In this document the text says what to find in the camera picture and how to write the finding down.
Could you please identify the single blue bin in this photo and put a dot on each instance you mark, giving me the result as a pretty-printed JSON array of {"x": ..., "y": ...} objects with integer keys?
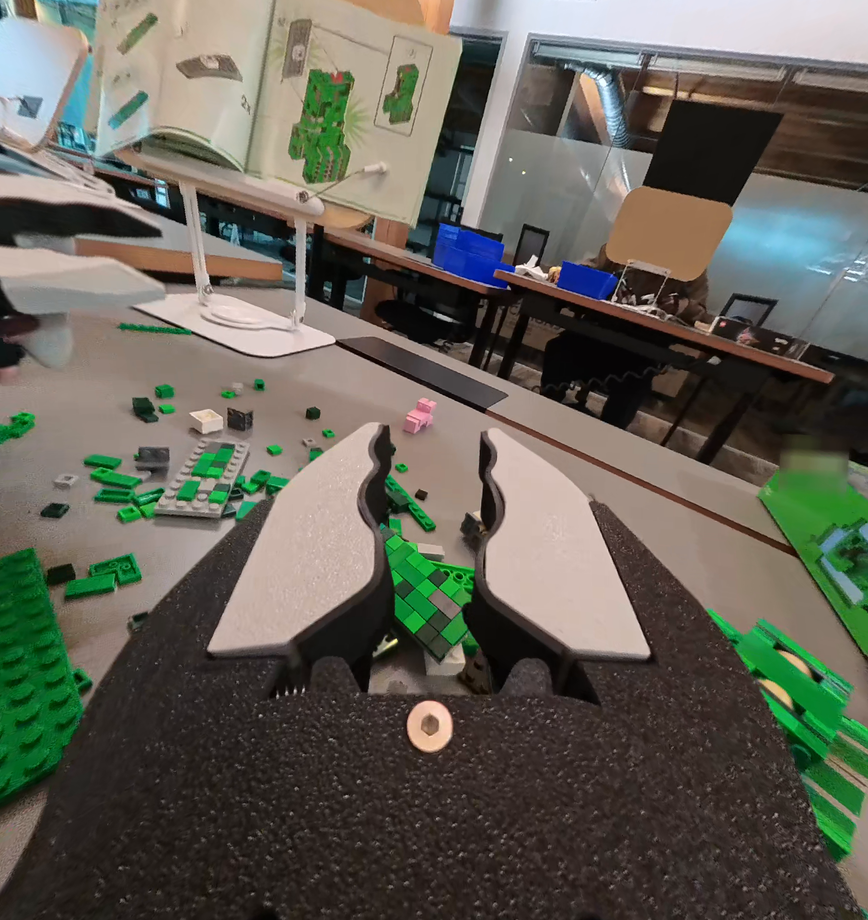
[{"x": 585, "y": 280}]

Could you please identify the large green baseplate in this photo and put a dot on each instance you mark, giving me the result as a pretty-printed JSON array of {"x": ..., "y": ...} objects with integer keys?
[{"x": 17, "y": 683}]

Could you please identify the long green brick plate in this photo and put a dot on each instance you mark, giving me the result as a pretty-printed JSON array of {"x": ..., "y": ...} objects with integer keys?
[
  {"x": 153, "y": 329},
  {"x": 412, "y": 507}
]

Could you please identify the wooden desk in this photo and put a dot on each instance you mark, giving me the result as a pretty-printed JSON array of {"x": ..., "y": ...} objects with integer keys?
[
  {"x": 398, "y": 251},
  {"x": 764, "y": 358}
]

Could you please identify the white rounded panel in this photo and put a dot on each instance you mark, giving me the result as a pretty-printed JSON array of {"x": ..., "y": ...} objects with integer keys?
[{"x": 24, "y": 65}]

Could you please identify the tan board stand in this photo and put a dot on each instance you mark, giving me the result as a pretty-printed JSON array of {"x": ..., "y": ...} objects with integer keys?
[{"x": 667, "y": 233}]

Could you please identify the grey desk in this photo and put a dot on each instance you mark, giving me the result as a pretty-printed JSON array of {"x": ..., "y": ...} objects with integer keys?
[{"x": 297, "y": 374}]

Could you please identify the green brick set box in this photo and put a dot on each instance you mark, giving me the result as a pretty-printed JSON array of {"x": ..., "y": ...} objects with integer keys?
[{"x": 800, "y": 517}]

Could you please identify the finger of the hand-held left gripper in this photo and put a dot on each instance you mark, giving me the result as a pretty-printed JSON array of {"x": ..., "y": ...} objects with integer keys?
[
  {"x": 31, "y": 188},
  {"x": 60, "y": 280}
]

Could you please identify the pink brick pig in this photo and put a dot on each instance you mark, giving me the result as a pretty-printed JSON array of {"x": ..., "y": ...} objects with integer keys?
[{"x": 419, "y": 417}]

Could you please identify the stacked blue bins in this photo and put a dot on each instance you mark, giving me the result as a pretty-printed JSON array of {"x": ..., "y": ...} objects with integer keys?
[{"x": 470, "y": 259}]

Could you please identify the silver air duct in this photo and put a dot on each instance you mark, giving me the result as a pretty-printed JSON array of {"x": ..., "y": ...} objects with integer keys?
[{"x": 610, "y": 108}]

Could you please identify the dark brick set box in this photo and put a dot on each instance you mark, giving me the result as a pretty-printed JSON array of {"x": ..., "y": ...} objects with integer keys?
[{"x": 750, "y": 334}]

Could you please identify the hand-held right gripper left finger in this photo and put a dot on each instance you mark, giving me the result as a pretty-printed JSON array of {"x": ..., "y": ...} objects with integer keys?
[{"x": 304, "y": 560}]

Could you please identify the pile of loose green bricks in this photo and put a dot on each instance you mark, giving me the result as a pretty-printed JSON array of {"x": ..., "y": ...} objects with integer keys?
[{"x": 114, "y": 478}]

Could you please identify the open instruction booklet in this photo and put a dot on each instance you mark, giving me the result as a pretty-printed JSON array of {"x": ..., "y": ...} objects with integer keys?
[{"x": 333, "y": 72}]

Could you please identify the small dark grey brick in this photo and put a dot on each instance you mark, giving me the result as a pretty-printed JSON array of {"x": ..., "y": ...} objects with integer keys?
[{"x": 239, "y": 420}]

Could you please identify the white book stand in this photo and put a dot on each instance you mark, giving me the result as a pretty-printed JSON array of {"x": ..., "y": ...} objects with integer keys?
[{"x": 232, "y": 323}]

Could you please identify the green checkered brick assembly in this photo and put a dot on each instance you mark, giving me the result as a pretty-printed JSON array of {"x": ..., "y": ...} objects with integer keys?
[{"x": 419, "y": 596}]

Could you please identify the white brick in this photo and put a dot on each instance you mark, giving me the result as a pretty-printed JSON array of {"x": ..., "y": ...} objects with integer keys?
[{"x": 206, "y": 420}]

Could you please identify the dark grey brick plate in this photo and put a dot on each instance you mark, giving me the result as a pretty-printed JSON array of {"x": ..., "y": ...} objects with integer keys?
[{"x": 153, "y": 460}]

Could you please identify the grey brick plate green tiles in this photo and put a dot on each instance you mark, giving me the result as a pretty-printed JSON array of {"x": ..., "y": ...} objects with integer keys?
[{"x": 182, "y": 507}]

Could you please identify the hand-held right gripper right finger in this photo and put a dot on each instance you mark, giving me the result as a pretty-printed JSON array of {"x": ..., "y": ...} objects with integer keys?
[{"x": 556, "y": 568}]

